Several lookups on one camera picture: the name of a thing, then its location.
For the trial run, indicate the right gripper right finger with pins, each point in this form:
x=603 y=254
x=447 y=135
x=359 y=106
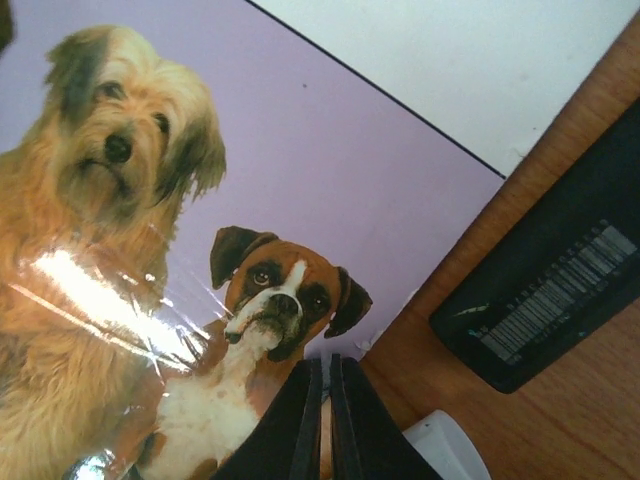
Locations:
x=366 y=443

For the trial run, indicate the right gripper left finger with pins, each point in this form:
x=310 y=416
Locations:
x=285 y=444

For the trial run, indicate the dog picture book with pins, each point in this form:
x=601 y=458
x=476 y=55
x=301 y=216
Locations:
x=193 y=198

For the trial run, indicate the white green glue stick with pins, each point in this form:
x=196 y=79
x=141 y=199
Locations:
x=445 y=446

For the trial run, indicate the green cap black highlighter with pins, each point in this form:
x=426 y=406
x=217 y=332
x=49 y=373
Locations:
x=566 y=267

